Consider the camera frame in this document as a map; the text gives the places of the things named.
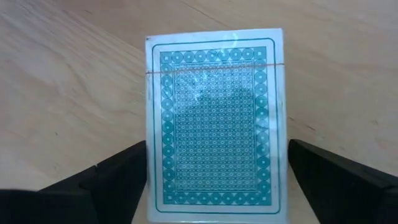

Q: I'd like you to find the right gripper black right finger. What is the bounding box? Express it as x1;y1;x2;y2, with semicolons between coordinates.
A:
287;138;398;224

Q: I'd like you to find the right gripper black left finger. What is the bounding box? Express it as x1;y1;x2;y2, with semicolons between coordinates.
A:
0;139;148;224

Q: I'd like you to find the teal patterned card deck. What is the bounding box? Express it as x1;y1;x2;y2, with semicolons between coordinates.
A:
144;27;289;224

